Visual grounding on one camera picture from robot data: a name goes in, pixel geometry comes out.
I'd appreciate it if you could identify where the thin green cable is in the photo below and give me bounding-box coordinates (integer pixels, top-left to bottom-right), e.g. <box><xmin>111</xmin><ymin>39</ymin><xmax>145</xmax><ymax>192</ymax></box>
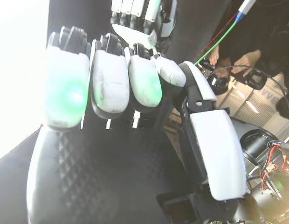
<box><xmin>193</xmin><ymin>0</ymin><xmax>256</xmax><ymax>67</ymax></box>

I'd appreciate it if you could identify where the bare operator hand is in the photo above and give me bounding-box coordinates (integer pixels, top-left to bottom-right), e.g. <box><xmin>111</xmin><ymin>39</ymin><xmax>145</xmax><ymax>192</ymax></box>
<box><xmin>230</xmin><ymin>49</ymin><xmax>262</xmax><ymax>75</ymax></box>
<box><xmin>208</xmin><ymin>45</ymin><xmax>221</xmax><ymax>66</ymax></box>

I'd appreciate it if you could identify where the grey ribbed mat with letters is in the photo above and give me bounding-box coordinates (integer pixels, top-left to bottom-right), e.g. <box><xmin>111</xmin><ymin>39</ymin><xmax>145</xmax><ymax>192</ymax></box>
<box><xmin>218</xmin><ymin>72</ymin><xmax>289</xmax><ymax>143</ymax></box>

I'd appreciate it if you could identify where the black handheld controller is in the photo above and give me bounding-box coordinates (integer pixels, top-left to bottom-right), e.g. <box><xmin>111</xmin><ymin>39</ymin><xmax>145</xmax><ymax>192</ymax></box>
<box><xmin>200</xmin><ymin>59</ymin><xmax>231</xmax><ymax>96</ymax></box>
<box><xmin>242</xmin><ymin>70</ymin><xmax>268</xmax><ymax>91</ymax></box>

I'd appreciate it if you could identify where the person in dark clothing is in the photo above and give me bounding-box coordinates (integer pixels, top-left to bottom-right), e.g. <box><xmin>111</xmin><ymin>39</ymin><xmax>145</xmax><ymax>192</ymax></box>
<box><xmin>219</xmin><ymin>0</ymin><xmax>289</xmax><ymax>77</ymax></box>

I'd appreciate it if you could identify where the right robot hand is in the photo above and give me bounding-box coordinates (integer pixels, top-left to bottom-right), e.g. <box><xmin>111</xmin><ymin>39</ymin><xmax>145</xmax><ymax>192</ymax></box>
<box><xmin>25</xmin><ymin>25</ymin><xmax>261</xmax><ymax>224</ymax></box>

